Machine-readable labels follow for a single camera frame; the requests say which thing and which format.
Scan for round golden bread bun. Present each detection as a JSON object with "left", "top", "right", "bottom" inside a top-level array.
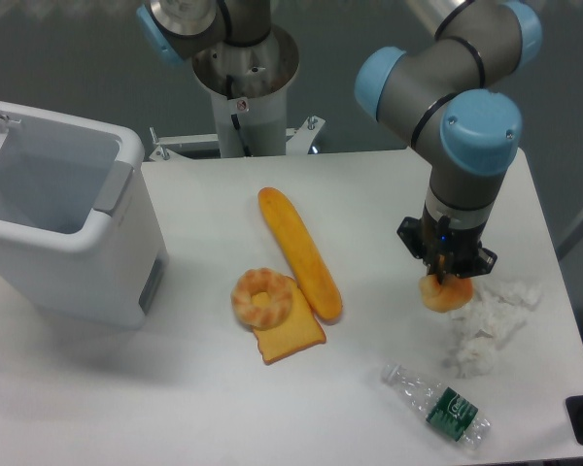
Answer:
[{"left": 419, "top": 275, "right": 473, "bottom": 313}]

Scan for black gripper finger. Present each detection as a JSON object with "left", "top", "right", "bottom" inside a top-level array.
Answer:
[{"left": 431, "top": 218, "right": 450, "bottom": 284}]

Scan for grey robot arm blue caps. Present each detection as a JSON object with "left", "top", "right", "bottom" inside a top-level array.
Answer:
[{"left": 354, "top": 1, "right": 543, "bottom": 280}]

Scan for crumpled white tissue paper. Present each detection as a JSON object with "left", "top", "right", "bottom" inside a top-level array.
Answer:
[{"left": 442, "top": 279, "right": 543, "bottom": 379}]

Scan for white open trash can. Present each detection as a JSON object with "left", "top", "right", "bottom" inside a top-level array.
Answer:
[{"left": 0, "top": 101, "right": 169, "bottom": 328}]

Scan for toast slice bread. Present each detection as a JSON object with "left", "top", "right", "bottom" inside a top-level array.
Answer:
[{"left": 252, "top": 280, "right": 326, "bottom": 365}]

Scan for long baguette bread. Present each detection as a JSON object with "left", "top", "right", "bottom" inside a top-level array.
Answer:
[{"left": 257, "top": 187, "right": 343, "bottom": 321}]

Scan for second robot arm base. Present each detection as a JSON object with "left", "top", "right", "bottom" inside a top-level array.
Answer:
[{"left": 137, "top": 1, "right": 299, "bottom": 99}]

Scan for ring shaped donut bread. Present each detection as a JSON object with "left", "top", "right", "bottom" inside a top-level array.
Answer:
[{"left": 230, "top": 268, "right": 292, "bottom": 329}]

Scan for clear plastic bottle green label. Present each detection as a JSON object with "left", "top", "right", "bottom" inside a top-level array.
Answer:
[{"left": 381, "top": 363, "right": 491, "bottom": 450}]

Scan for white pedestal mount with brackets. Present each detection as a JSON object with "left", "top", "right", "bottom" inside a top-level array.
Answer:
[{"left": 150, "top": 91, "right": 326, "bottom": 160}]

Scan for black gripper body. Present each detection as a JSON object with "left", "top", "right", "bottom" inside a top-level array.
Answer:
[{"left": 397, "top": 215, "right": 497, "bottom": 279}]

